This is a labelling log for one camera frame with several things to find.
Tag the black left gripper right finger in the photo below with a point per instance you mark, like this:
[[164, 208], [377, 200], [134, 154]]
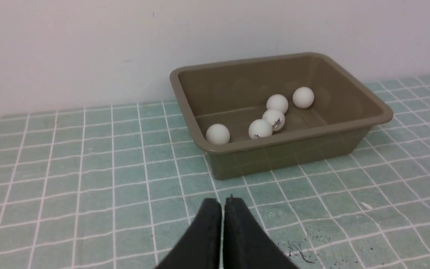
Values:
[[246, 245]]

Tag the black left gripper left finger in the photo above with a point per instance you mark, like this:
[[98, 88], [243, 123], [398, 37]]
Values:
[[199, 247]]

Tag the white ping-pong ball with logo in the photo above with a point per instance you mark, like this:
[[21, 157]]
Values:
[[275, 118]]

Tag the green checkered tablecloth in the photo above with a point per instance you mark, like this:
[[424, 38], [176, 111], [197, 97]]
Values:
[[114, 187]]

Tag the olive plastic bin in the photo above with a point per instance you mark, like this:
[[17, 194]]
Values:
[[254, 115]]

